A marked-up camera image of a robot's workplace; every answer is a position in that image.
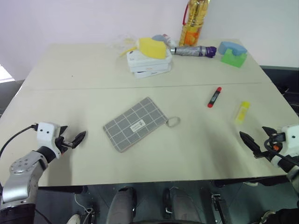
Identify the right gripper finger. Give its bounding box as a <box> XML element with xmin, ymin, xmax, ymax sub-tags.
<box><xmin>239</xmin><ymin>131</ymin><xmax>262</xmax><ymax>157</ymax></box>
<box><xmin>262</xmin><ymin>126</ymin><xmax>278</xmax><ymax>138</ymax></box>

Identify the yellow cooking oil bottle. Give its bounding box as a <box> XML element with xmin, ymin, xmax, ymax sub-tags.
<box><xmin>178</xmin><ymin>0</ymin><xmax>209</xmax><ymax>47</ymax></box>

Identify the blue sponge block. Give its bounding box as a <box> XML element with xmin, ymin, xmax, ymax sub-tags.
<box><xmin>218</xmin><ymin>41</ymin><xmax>249</xmax><ymax>57</ymax></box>

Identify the clear plastic bag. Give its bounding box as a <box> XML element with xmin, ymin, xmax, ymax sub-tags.
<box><xmin>109</xmin><ymin>32</ymin><xmax>139</xmax><ymax>51</ymax></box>

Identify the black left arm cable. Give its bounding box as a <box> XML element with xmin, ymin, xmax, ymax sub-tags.
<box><xmin>0</xmin><ymin>124</ymin><xmax>39</xmax><ymax>159</ymax></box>

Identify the white shoe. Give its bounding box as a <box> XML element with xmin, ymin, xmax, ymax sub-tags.
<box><xmin>67</xmin><ymin>213</ymin><xmax>82</xmax><ymax>224</ymax></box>
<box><xmin>257</xmin><ymin>210</ymin><xmax>278</xmax><ymax>224</ymax></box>

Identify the grey folded umbrella purple handle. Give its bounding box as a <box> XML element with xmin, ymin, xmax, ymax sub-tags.
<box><xmin>168</xmin><ymin>45</ymin><xmax>218</xmax><ymax>59</ymax></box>

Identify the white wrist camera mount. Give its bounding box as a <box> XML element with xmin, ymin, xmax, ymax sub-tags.
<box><xmin>271</xmin><ymin>125</ymin><xmax>299</xmax><ymax>167</ymax></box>
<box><xmin>36</xmin><ymin>122</ymin><xmax>62</xmax><ymax>160</ymax></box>

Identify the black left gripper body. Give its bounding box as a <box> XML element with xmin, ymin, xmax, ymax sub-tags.
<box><xmin>55</xmin><ymin>136</ymin><xmax>75</xmax><ymax>156</ymax></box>

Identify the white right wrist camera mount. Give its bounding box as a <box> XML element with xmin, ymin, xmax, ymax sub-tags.
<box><xmin>271</xmin><ymin>125</ymin><xmax>299</xmax><ymax>167</ymax></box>

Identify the yellow glue stick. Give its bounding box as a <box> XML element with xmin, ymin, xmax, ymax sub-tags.
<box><xmin>234</xmin><ymin>101</ymin><xmax>251</xmax><ymax>125</ymax></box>

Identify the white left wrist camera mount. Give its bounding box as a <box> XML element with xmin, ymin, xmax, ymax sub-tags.
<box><xmin>36</xmin><ymin>122</ymin><xmax>62</xmax><ymax>160</ymax></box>

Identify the red and black marker pen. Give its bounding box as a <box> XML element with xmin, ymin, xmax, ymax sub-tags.
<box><xmin>206</xmin><ymin>86</ymin><xmax>222</xmax><ymax>109</ymax></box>

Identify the white floor cable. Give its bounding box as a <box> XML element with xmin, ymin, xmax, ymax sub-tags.
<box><xmin>74</xmin><ymin>193</ymin><xmax>94</xmax><ymax>219</ymax></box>

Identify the dark furniture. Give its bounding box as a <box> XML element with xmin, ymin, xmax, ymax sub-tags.
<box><xmin>260</xmin><ymin>65</ymin><xmax>299</xmax><ymax>117</ymax></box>

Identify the large white flat box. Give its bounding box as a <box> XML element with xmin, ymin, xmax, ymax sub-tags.
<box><xmin>126</xmin><ymin>49</ymin><xmax>173</xmax><ymax>69</ymax></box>

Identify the grey checked fabric pouch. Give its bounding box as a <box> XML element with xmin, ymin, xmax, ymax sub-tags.
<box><xmin>103</xmin><ymin>97</ymin><xmax>181</xmax><ymax>154</ymax></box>

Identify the yellow sponge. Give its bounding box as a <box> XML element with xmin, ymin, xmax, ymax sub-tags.
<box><xmin>136</xmin><ymin>37</ymin><xmax>167</xmax><ymax>60</ymax></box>

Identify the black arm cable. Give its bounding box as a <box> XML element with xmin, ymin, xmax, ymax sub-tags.
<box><xmin>264</xmin><ymin>139</ymin><xmax>299</xmax><ymax>167</ymax></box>
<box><xmin>0</xmin><ymin>124</ymin><xmax>39</xmax><ymax>159</ymax></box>

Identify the black metal table frame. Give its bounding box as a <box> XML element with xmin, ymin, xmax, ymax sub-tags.
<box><xmin>211</xmin><ymin>193</ymin><xmax>229</xmax><ymax>224</ymax></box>

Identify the grey rounded shape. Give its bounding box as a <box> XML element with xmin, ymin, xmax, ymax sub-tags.
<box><xmin>108</xmin><ymin>186</ymin><xmax>137</xmax><ymax>224</ymax></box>
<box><xmin>162</xmin><ymin>186</ymin><xmax>202</xmax><ymax>224</ymax></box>

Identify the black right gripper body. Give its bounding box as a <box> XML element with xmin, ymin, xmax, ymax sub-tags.
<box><xmin>254</xmin><ymin>132</ymin><xmax>286</xmax><ymax>162</ymax></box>

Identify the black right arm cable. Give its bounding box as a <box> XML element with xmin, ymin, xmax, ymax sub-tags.
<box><xmin>264</xmin><ymin>139</ymin><xmax>299</xmax><ymax>167</ymax></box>

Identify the green foam block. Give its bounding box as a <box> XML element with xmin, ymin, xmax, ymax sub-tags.
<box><xmin>220</xmin><ymin>48</ymin><xmax>248</xmax><ymax>69</ymax></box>

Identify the grey-blue rounded object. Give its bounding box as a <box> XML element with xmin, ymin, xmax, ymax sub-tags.
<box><xmin>151</xmin><ymin>34</ymin><xmax>167</xmax><ymax>44</ymax></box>

